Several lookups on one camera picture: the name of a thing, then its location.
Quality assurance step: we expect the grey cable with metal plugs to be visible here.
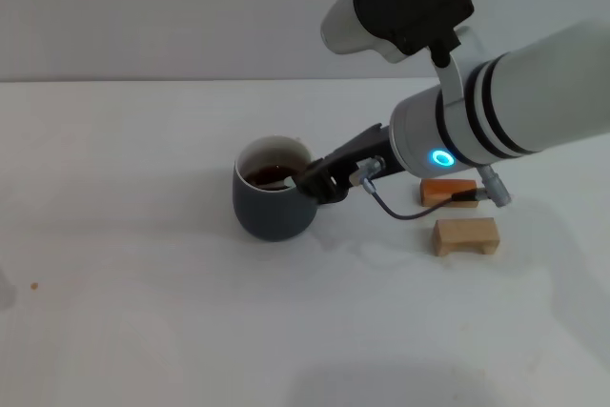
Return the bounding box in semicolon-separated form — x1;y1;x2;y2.
350;153;514;223

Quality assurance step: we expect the dark orange wooden block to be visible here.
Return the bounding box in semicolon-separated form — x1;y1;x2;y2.
418;178;479;209

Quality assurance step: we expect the dark grey ceramic cup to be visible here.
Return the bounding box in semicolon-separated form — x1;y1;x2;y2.
231;134;348;242

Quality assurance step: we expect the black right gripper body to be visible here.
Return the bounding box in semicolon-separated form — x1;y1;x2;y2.
323;122;411;190

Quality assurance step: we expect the spoon with light blue handle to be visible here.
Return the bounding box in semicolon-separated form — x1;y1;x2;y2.
259;174;295;190

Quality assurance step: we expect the light wooden block with notch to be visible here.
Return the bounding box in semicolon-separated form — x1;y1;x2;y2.
432;217;500;257

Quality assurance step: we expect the dark brown coffee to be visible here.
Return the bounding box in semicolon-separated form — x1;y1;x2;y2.
242;164;306;189

